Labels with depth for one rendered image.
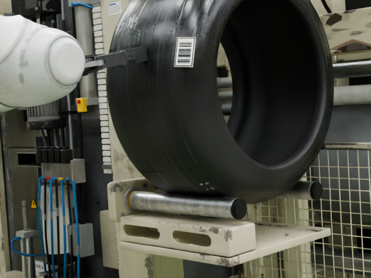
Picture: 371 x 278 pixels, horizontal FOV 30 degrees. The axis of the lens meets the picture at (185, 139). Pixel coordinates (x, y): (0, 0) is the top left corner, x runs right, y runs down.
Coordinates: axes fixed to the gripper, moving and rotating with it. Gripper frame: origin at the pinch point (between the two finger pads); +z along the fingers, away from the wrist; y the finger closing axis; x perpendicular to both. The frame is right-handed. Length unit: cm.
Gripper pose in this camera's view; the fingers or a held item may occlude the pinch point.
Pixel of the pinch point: (131, 55)
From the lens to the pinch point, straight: 140.5
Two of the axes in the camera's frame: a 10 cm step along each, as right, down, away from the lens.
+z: 6.9, -2.2, 6.8
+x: 1.6, 9.8, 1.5
